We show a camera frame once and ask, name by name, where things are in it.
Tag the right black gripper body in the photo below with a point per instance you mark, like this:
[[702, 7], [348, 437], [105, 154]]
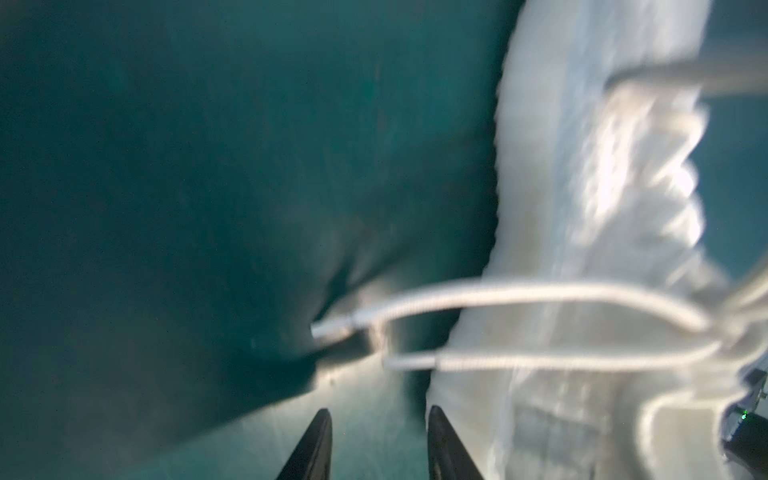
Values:
[[745, 430]]

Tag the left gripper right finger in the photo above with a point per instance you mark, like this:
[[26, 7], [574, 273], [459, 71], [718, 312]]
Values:
[[448, 458]]

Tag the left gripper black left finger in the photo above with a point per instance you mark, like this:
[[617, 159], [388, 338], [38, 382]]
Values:
[[311, 458]]

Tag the white shoelace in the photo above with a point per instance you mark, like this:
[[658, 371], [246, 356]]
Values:
[[614, 311]]

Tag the white sneaker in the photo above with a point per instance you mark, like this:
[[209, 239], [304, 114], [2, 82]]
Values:
[[598, 113]]

